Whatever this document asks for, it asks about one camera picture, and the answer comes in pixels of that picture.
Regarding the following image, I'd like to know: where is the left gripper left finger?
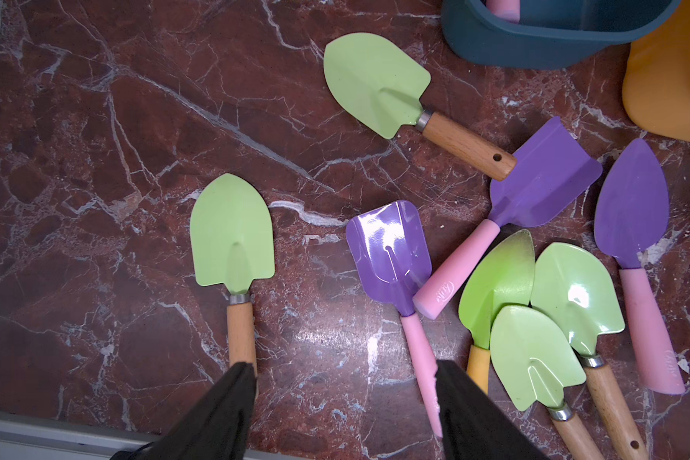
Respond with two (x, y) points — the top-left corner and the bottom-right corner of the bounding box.
(111, 362), (257, 460)

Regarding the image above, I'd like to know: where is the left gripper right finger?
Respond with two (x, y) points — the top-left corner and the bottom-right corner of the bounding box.
(436, 360), (546, 459)

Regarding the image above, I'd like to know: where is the yellow storage box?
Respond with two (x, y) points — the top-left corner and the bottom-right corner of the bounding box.
(622, 0), (690, 142)

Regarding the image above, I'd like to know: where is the dark teal storage box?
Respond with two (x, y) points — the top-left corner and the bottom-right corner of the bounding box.
(441, 1), (680, 70)

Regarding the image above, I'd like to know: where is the purple square shovel centre left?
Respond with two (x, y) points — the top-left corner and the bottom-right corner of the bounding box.
(346, 200), (443, 438)

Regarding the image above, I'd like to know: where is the green shovel wooden handle front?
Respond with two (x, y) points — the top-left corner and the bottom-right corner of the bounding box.
(490, 306), (603, 459)

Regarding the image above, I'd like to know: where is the green shovel wooden handle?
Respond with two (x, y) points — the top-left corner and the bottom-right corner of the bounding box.
(190, 174), (275, 365)
(490, 306), (603, 459)
(323, 33), (517, 181)
(531, 243), (649, 459)

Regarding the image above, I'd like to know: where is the green shovel yellow handle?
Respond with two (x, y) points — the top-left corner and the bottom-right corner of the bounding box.
(458, 229), (536, 392)

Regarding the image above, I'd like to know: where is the green shovel wooden handle middle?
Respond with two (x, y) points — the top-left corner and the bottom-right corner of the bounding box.
(531, 243), (649, 459)

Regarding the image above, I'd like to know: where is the green shovel wooden handle left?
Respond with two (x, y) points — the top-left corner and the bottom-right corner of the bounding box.
(190, 174), (275, 365)

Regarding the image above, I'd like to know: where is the aluminium front rail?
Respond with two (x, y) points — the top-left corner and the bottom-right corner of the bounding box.
(0, 407), (300, 460)

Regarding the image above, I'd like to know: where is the purple square shovel pink handle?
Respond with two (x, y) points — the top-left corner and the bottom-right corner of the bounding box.
(413, 116), (603, 319)

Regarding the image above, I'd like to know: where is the purple pointed shovel pink handle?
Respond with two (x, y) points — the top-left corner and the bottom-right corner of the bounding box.
(593, 139), (684, 395)

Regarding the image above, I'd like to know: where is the green shovel wooden handle rear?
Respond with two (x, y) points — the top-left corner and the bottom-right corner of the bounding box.
(323, 33), (517, 181)

